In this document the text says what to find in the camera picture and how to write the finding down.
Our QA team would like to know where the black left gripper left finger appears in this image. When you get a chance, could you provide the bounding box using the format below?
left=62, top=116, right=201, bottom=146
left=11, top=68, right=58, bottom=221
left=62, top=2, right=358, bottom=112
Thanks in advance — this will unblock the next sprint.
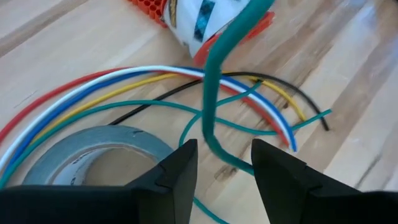
left=0, top=138, right=199, bottom=224

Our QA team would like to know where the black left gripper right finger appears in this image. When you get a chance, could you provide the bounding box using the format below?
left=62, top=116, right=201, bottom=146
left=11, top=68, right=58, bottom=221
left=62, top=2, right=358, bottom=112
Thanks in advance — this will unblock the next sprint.
left=251, top=138, right=398, bottom=224

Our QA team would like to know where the bundle of coloured wires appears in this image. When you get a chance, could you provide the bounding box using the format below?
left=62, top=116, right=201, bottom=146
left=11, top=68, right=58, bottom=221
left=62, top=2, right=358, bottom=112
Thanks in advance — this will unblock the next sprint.
left=0, top=100, right=333, bottom=189
left=30, top=73, right=307, bottom=142

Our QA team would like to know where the bundle of coloured cables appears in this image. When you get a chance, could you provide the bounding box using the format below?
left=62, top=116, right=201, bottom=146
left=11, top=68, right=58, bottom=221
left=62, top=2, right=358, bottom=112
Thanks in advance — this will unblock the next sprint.
left=4, top=70, right=298, bottom=175

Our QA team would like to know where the red wire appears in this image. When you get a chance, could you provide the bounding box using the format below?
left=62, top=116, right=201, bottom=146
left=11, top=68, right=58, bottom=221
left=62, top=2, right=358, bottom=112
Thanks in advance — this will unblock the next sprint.
left=0, top=67, right=290, bottom=147

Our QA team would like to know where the white wire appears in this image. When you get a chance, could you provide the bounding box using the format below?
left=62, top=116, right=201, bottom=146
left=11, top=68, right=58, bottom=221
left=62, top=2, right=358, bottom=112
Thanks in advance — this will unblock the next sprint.
left=0, top=65, right=295, bottom=170

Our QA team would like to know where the thin green cord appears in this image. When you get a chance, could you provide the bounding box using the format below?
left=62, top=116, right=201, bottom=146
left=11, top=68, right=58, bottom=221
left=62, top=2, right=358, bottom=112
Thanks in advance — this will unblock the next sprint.
left=178, top=0, right=276, bottom=224

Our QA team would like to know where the white printed tape roll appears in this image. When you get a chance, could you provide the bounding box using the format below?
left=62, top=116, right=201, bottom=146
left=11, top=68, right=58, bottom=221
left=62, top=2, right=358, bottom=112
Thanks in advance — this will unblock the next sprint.
left=163, top=0, right=252, bottom=58

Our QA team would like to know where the red tape dispenser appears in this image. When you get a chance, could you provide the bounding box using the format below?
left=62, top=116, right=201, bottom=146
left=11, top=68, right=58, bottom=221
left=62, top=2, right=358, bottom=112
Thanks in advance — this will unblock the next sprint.
left=127, top=0, right=276, bottom=68

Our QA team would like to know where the grey duct tape roll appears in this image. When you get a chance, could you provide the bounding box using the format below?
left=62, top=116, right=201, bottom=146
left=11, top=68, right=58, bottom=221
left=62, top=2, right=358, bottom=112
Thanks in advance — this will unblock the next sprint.
left=22, top=124, right=175, bottom=187

